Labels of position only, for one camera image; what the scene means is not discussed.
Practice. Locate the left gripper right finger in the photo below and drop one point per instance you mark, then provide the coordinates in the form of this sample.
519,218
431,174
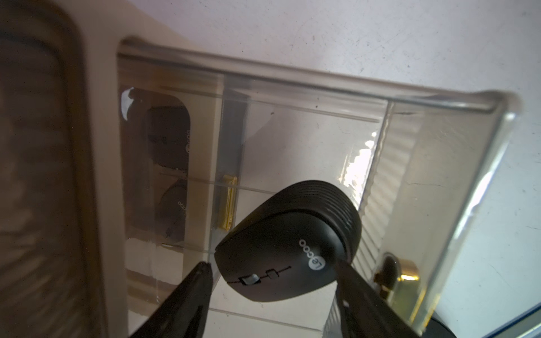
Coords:
362,312

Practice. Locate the cream drawer organizer cabinet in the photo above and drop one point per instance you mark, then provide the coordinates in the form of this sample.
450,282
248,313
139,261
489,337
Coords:
62,205

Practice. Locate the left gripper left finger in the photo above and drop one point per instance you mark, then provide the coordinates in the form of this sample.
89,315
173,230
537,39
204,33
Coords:
184,313

